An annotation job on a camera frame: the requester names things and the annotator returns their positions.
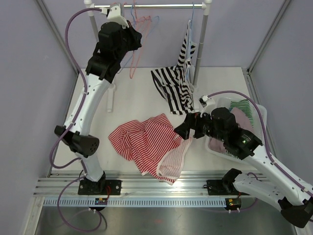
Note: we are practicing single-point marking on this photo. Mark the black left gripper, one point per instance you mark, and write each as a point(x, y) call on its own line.
point(135, 36)

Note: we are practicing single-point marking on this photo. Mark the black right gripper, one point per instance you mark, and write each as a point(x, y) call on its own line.
point(184, 129)

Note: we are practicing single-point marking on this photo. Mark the pink wire hanger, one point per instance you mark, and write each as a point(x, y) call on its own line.
point(142, 25)
point(125, 63)

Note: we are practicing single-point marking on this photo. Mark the blue wire hanger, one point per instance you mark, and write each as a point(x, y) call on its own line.
point(188, 47)
point(155, 21)

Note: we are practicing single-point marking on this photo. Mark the red striped tank top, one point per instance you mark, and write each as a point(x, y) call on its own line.
point(153, 146)

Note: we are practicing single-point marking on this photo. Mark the black white striped tank top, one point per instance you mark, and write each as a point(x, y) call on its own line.
point(171, 84)

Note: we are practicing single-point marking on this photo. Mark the green striped tank top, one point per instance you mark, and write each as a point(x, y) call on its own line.
point(244, 106)

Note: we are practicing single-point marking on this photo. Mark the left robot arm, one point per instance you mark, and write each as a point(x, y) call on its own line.
point(114, 42)

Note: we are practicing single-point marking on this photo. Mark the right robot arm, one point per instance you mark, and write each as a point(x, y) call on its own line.
point(286, 192)

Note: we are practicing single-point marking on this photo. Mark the white metal clothes rack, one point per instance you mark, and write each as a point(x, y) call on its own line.
point(196, 59)

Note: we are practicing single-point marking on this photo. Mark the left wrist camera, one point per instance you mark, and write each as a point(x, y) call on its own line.
point(114, 14)

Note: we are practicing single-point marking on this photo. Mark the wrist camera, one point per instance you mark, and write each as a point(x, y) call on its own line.
point(208, 104)
point(114, 14)

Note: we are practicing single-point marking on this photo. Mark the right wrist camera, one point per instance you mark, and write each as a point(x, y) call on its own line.
point(208, 104)

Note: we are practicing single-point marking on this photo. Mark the white slotted cable duct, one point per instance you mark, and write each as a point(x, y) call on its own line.
point(140, 202)

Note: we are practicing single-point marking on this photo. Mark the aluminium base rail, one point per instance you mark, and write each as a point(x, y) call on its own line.
point(190, 183)

